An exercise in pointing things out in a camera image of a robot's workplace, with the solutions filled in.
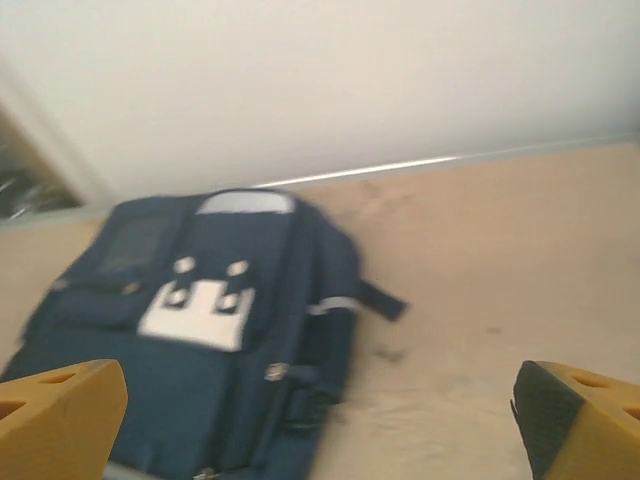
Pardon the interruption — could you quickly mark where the navy blue backpack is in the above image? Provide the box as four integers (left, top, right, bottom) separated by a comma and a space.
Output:
0, 187, 409, 480

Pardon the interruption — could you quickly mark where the aluminium table edge rail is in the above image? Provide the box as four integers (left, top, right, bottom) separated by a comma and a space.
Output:
0, 133, 640, 227

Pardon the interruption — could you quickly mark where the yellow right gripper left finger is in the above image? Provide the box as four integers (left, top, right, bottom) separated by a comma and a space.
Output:
0, 358, 129, 480

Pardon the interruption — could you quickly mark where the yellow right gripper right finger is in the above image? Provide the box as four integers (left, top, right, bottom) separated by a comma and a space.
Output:
509, 359, 640, 480

